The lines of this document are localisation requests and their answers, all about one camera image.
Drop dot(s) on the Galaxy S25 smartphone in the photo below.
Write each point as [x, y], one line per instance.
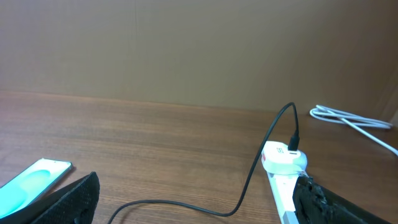
[31, 184]

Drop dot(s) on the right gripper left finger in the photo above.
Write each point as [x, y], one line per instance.
[74, 204]

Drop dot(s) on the white USB charger plug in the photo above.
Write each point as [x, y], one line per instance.
[277, 159]

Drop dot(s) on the white power strip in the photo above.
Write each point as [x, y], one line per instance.
[282, 187]

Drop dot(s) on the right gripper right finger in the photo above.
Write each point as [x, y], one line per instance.
[315, 204]

